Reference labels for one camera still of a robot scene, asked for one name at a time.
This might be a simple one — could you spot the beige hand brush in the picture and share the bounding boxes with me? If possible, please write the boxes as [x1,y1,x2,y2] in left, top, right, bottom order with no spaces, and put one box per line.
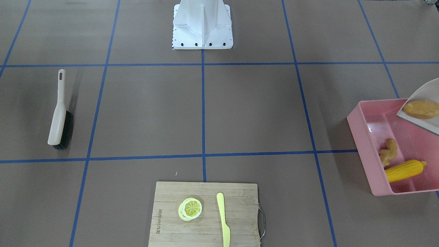
[47,69,73,150]

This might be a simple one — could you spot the brown toy ginger root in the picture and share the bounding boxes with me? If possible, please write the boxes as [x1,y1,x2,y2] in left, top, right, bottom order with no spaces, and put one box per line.
[379,139,398,167]

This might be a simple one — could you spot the yellow toy corn cob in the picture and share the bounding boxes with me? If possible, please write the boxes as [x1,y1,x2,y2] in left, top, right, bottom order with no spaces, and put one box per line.
[384,160,427,183]

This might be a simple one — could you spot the brown toy potato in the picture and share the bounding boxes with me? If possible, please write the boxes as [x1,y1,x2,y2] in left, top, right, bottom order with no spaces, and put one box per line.
[403,100,439,119]

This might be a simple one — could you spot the beige plastic dustpan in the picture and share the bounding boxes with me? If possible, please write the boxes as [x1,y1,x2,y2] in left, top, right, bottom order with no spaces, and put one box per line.
[397,78,439,136]

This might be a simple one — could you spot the pink plastic bin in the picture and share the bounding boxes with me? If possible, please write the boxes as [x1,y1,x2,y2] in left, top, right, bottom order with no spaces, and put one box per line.
[347,99,439,196]

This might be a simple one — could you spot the yellow plastic knife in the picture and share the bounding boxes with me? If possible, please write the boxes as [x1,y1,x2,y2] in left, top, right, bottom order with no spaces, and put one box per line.
[216,192,231,247]

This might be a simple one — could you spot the yellow lemon slices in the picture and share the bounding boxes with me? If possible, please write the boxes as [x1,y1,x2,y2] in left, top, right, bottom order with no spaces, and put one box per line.
[177,198,203,221]

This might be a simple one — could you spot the bamboo cutting board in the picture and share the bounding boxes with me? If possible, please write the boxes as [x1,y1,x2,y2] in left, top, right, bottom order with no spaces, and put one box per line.
[148,181,261,247]

